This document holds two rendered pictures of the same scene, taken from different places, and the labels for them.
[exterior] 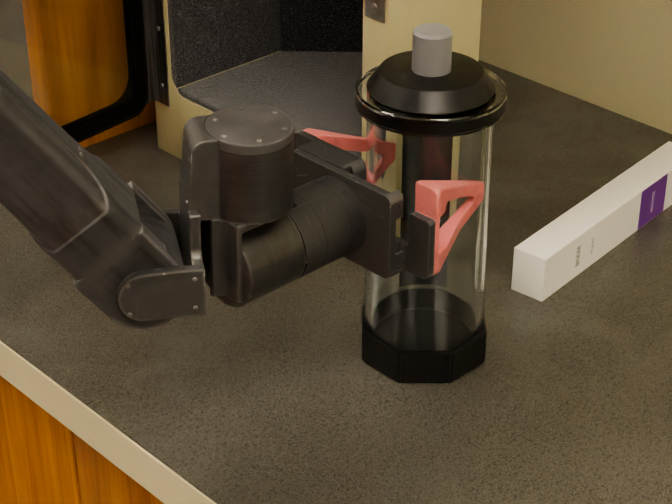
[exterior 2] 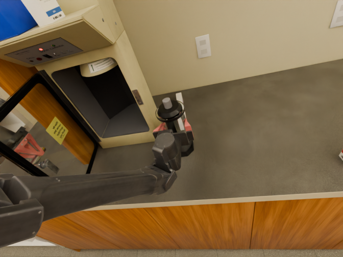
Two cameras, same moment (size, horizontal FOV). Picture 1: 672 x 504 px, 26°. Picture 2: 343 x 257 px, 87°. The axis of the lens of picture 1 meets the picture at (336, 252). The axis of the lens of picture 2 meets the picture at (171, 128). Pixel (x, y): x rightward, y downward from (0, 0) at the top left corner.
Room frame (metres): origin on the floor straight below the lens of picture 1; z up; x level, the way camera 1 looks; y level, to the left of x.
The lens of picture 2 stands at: (0.50, 0.20, 1.56)
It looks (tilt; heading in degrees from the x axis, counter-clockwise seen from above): 42 degrees down; 331
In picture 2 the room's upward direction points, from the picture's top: 21 degrees counter-clockwise
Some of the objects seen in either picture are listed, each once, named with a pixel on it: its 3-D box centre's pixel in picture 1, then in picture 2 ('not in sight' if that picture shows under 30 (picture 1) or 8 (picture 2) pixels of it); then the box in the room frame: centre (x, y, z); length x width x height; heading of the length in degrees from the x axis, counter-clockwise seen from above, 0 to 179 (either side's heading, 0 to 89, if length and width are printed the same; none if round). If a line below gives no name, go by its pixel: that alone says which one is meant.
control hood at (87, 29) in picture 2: not in sight; (52, 45); (1.15, 0.11, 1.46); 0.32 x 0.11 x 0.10; 43
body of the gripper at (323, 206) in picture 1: (318, 223); (172, 145); (0.87, 0.01, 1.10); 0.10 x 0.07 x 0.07; 43
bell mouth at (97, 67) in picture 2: not in sight; (98, 58); (1.24, -0.02, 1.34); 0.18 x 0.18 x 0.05
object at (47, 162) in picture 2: not in sight; (50, 166); (1.08, 0.34, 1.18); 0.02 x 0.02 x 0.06; 50
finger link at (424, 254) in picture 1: (423, 205); (182, 128); (0.90, -0.06, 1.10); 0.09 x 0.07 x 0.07; 133
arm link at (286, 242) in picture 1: (251, 246); (171, 158); (0.83, 0.06, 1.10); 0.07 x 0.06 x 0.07; 133
